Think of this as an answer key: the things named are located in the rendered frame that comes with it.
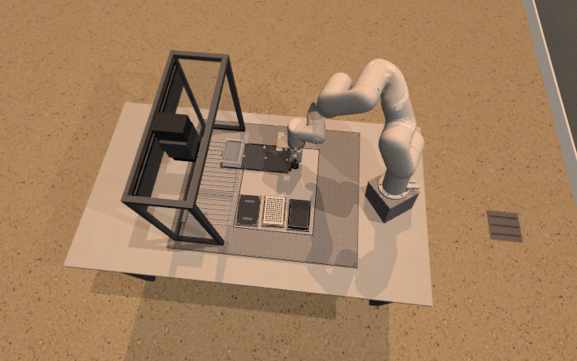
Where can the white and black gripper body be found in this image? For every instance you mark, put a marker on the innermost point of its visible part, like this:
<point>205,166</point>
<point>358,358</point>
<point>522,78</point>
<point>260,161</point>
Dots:
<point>296,155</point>

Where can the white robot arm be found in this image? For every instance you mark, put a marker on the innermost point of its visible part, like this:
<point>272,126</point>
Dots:
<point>400,144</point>

